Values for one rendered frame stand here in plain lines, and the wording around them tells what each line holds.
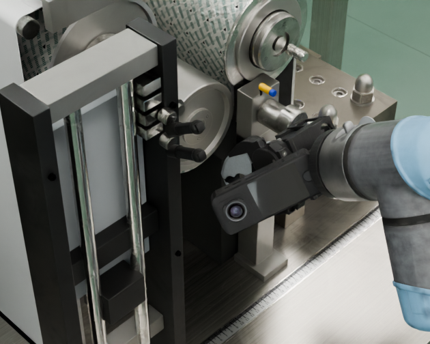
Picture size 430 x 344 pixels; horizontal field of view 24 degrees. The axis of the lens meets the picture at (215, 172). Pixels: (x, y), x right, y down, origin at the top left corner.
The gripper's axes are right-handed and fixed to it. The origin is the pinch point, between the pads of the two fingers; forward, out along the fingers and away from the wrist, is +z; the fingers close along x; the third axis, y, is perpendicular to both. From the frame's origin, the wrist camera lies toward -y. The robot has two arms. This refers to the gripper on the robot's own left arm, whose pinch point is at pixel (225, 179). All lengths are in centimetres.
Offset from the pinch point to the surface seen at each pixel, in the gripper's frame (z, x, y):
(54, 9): -13.5, 25.4, -16.3
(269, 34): -0.4, 12.5, 13.4
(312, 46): 90, -6, 86
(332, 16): 81, -1, 87
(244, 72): 3.6, 9.4, 10.5
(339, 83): 22.1, -2.1, 37.2
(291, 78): 9.5, 4.7, 20.7
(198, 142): 7.9, 3.7, 3.1
